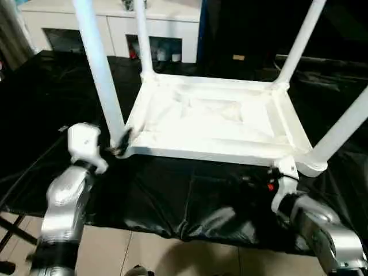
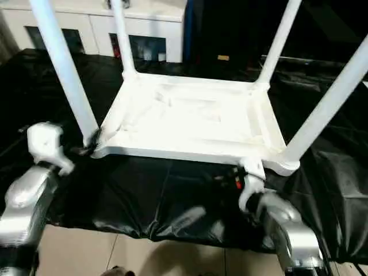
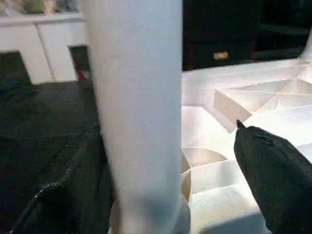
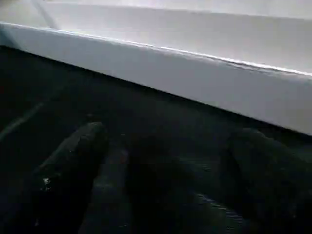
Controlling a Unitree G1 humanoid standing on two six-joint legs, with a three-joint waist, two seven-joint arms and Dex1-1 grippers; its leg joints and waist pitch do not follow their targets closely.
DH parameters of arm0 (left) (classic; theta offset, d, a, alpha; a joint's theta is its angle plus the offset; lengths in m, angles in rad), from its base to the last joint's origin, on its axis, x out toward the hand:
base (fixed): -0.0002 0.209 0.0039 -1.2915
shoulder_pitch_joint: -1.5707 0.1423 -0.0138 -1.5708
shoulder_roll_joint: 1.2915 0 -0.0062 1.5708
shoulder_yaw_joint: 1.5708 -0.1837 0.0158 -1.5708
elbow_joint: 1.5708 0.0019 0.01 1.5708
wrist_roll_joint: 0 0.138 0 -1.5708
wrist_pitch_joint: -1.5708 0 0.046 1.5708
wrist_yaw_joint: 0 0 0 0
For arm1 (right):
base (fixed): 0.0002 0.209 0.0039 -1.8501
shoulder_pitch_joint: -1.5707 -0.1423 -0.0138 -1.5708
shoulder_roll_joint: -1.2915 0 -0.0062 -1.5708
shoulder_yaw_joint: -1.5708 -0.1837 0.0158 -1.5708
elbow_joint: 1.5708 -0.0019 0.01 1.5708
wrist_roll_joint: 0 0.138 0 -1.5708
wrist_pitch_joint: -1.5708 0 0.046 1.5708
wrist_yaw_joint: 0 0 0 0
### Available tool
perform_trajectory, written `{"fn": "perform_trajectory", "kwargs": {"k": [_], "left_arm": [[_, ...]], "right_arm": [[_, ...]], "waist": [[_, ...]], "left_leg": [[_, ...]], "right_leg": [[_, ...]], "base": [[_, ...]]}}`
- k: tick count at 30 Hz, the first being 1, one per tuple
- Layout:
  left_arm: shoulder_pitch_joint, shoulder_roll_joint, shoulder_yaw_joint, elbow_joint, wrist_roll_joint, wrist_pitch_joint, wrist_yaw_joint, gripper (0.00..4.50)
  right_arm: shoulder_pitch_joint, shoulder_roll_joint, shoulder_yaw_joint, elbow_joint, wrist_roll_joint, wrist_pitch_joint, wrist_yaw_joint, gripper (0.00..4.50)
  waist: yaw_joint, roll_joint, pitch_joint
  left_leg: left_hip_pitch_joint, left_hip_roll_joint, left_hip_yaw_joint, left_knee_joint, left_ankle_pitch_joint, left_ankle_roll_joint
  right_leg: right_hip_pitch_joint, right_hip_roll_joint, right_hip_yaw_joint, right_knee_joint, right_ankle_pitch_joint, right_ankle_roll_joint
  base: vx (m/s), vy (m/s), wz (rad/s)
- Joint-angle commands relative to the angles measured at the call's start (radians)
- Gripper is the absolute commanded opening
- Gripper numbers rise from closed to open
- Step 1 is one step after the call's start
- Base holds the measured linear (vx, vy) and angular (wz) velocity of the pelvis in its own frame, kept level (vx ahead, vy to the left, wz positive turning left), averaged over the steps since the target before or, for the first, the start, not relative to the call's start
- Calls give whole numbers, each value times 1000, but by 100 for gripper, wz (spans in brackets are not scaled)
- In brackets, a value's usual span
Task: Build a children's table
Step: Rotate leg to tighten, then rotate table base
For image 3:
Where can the white plastic table leg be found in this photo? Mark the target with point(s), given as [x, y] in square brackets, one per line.
[139, 97]

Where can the yellow label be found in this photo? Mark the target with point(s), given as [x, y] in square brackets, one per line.
[221, 55]

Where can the black work surface mat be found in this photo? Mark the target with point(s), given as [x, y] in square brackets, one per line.
[36, 122]

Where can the white glass door cabinet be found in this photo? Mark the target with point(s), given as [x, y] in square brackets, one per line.
[48, 36]

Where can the red bottle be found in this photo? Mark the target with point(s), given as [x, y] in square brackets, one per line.
[80, 73]

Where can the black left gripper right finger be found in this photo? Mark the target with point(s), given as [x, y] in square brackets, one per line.
[280, 182]

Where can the white plastic table top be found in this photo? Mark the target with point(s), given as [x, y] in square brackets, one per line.
[219, 195]

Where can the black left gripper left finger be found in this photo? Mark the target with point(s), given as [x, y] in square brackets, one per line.
[80, 202]

